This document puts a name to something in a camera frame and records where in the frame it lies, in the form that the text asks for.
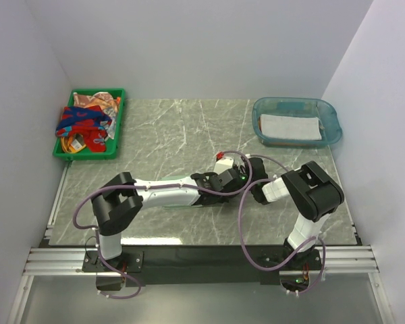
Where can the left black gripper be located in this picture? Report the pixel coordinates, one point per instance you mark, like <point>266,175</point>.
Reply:
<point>224,199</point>

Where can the green panda towel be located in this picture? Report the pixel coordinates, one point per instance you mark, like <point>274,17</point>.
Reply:
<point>174,178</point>

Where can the red blue patterned cloth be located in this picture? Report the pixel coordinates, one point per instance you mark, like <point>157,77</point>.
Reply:
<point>91,123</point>

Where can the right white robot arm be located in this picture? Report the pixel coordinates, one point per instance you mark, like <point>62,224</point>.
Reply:
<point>314,192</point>

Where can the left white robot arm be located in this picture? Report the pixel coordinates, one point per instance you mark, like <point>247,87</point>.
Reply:
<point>115,209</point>

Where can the folded white towel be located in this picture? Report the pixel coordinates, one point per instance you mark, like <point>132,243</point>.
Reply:
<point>290,128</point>

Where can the blue translucent plastic tub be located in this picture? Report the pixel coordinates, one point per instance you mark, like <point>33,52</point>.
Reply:
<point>329,125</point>

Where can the green plastic bin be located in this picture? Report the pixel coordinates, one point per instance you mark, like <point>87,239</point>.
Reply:
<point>112,139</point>

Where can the orange yellow cloth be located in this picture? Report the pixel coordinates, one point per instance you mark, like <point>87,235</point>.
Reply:
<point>72,144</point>

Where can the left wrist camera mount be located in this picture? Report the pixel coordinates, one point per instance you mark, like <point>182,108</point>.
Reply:
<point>223,163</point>

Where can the aluminium mounting rail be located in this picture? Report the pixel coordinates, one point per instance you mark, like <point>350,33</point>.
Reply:
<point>244,224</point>

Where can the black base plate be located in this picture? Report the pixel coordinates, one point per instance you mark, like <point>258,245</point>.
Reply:
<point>161,265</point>

